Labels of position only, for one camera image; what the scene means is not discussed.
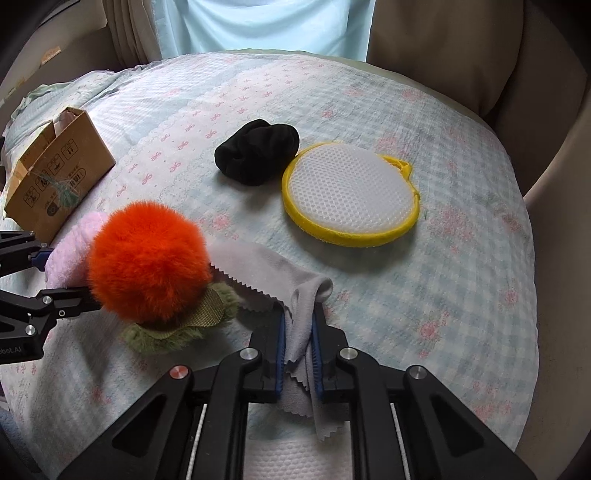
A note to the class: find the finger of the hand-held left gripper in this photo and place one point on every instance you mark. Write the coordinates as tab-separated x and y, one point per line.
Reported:
64	304
23	251

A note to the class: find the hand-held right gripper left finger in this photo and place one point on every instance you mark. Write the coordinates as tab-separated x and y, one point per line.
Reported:
279	355

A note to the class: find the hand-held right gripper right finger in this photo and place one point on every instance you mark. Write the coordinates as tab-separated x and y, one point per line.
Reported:
316	355

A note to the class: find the grey microfibre cloth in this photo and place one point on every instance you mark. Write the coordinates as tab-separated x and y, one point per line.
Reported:
272	272

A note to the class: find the orange fluffy pompom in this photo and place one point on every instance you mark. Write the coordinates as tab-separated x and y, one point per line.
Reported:
147	263

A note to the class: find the pink fluffy cloth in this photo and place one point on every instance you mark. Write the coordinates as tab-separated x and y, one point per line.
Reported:
69	258

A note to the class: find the green fuzzy pad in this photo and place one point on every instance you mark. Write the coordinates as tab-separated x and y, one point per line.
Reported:
210	304

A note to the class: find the floral checked quilt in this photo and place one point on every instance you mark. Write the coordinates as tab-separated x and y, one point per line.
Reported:
392	314

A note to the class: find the cardboard box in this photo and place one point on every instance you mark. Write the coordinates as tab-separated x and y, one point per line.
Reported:
60	170

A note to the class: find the pale green sheet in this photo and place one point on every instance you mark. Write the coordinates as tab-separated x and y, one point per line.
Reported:
64	94

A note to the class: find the yellow round mesh sponge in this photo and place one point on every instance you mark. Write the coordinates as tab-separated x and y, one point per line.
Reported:
351	191

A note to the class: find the black rolled cloth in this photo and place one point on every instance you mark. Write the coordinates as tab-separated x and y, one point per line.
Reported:
258	150

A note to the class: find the beige curtain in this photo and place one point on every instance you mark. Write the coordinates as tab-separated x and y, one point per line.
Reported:
131	32

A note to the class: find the beige cushion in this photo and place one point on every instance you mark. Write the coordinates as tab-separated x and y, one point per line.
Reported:
443	50

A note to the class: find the light blue curtain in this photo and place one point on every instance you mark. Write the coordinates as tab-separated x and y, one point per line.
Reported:
277	23

